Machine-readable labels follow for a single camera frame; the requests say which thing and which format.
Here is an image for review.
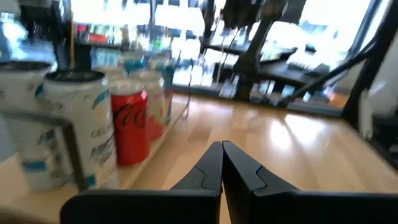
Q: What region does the wooden shelf with black frame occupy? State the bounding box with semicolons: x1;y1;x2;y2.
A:
0;57;193;224

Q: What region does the pink white sparkling water can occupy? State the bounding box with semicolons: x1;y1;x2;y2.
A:
129;70;166;141

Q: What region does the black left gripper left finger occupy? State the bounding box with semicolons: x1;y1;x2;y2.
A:
60;141;224;224

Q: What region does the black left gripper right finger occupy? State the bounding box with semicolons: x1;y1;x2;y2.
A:
222;140;398;224

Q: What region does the red Coca-Cola can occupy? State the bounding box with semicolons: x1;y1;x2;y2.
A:
110;88;151;168

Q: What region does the black diagonal frame strut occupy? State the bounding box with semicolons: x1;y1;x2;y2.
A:
279;40;379;108

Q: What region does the white Celsius Arctic Vibe can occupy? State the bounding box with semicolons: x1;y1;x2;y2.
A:
0;61;73;191
42;70;121;191

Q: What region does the white metal bar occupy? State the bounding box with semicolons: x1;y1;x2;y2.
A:
357;89;376;140

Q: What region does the yellow hanging cable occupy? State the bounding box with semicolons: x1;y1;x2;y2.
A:
70;20;76;70

